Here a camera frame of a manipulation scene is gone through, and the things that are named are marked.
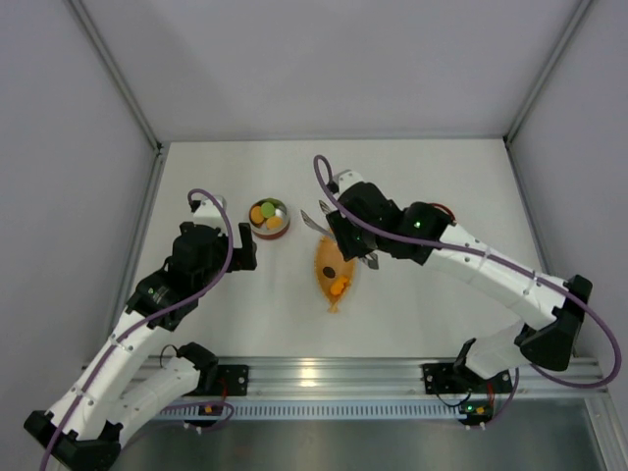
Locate orange fish-shaped cookie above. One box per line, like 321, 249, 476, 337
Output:
329, 276, 350, 296

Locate green round cookie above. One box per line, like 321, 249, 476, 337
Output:
260, 201, 276, 219

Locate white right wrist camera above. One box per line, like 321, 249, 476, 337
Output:
327, 170, 364, 196

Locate large round dotted biscuit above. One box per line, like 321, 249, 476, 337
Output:
266, 216, 284, 231

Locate boat-shaped woven basket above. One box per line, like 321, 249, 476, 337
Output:
314, 236, 356, 314

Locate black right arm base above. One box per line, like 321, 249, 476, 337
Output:
421, 362, 513, 395

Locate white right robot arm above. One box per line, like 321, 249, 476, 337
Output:
324, 180, 593, 390

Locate small round sandwich cookie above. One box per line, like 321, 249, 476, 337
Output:
249, 206, 265, 225

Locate aluminium frame post left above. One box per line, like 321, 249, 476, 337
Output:
65, 0, 163, 153

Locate slotted cable duct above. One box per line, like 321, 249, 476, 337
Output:
155, 399, 464, 421

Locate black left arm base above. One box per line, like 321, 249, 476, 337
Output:
192, 364, 249, 397

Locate stainless steel tongs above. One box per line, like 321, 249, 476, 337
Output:
299, 200, 379, 270

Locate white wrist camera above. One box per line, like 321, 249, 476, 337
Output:
327, 170, 364, 196
188, 194, 227, 234

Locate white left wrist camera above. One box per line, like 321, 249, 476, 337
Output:
188, 194, 227, 234

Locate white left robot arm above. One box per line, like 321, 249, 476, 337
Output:
24, 222, 257, 470

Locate aluminium mounting rail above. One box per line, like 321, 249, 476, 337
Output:
219, 357, 608, 400

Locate steel bowl with red base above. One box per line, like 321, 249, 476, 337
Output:
248, 197, 290, 240

